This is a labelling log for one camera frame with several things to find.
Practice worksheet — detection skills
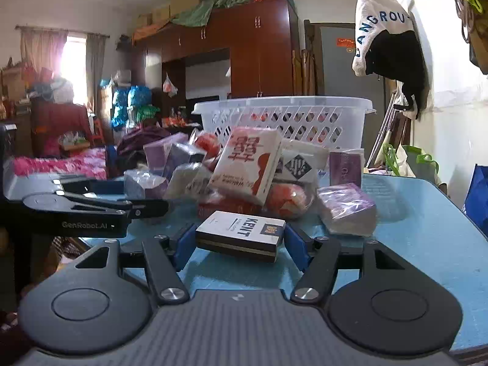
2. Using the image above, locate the black white Kent box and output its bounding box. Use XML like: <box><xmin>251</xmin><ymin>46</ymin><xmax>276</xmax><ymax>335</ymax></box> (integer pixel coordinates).
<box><xmin>195</xmin><ymin>211</ymin><xmax>286</xmax><ymax>263</ymax></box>

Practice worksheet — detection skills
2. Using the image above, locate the purple D3 medicine box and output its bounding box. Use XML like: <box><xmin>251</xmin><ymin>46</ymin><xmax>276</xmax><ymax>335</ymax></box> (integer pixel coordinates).
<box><xmin>328</xmin><ymin>149</ymin><xmax>365</xmax><ymax>188</ymax></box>

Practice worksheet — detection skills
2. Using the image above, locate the pink floral bed cover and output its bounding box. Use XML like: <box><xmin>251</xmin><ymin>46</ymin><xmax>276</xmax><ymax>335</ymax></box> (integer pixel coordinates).
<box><xmin>14</xmin><ymin>148</ymin><xmax>108</xmax><ymax>180</ymax></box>

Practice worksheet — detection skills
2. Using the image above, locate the purple wrapped tissue pack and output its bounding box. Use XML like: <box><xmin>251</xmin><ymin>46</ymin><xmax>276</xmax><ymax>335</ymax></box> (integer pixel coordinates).
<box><xmin>316</xmin><ymin>183</ymin><xmax>377</xmax><ymax>237</ymax></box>

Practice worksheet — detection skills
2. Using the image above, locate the blue shopping bag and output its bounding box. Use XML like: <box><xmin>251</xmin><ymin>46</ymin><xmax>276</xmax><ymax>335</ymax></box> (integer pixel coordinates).
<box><xmin>464</xmin><ymin>164</ymin><xmax>488</xmax><ymax>236</ymax></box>

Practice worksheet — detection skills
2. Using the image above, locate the green white tote bag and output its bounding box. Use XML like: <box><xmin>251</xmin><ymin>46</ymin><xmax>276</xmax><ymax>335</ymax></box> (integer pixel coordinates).
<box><xmin>382</xmin><ymin>144</ymin><xmax>441</xmax><ymax>186</ymax></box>

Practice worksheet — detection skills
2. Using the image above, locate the black white diamond logo box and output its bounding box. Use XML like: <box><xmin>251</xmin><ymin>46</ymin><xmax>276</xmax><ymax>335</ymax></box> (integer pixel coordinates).
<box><xmin>274</xmin><ymin>149</ymin><xmax>318</xmax><ymax>183</ymax></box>

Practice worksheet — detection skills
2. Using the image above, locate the pink tissue pack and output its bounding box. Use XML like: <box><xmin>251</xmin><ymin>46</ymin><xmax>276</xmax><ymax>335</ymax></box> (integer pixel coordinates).
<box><xmin>188</xmin><ymin>129</ymin><xmax>221</xmax><ymax>160</ymax></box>

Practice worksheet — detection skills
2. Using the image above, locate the white plastic laundry basket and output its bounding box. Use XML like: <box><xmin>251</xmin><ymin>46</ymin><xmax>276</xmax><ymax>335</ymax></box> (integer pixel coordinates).
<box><xmin>192</xmin><ymin>96</ymin><xmax>375</xmax><ymax>149</ymax></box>

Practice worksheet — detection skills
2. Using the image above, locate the white red Chinese character box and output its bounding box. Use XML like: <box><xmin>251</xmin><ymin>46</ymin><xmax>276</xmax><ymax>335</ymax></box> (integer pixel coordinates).
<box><xmin>208</xmin><ymin>127</ymin><xmax>283</xmax><ymax>206</ymax></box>

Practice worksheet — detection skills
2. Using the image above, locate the grey door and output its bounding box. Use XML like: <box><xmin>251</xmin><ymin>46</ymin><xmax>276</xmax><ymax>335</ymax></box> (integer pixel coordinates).
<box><xmin>316</xmin><ymin>23</ymin><xmax>386</xmax><ymax>156</ymax></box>

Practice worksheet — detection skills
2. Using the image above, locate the dark red wooden wardrobe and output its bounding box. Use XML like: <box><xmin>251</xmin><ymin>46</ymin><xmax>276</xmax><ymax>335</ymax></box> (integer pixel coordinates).
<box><xmin>130</xmin><ymin>0</ymin><xmax>302</xmax><ymax>115</ymax></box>

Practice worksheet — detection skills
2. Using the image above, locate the brown hanging bag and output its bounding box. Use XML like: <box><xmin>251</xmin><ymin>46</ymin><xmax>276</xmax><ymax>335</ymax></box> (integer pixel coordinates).
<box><xmin>454</xmin><ymin>0</ymin><xmax>487</xmax><ymax>75</ymax></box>

